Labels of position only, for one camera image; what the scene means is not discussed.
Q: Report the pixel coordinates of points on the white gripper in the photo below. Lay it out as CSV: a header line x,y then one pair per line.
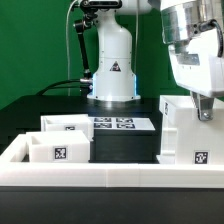
x,y
200,70

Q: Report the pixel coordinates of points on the white drawer cabinet box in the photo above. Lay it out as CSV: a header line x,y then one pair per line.
x,y
187,140

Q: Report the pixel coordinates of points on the white drawer with knob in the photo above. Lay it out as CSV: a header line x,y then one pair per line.
x,y
58,147

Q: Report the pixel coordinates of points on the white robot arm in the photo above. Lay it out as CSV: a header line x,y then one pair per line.
x,y
193,30

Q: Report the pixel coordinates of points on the white marker tag sheet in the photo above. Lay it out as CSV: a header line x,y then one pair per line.
x,y
123,123

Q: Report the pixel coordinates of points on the white U-shaped fence frame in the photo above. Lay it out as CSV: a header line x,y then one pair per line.
x,y
14,171

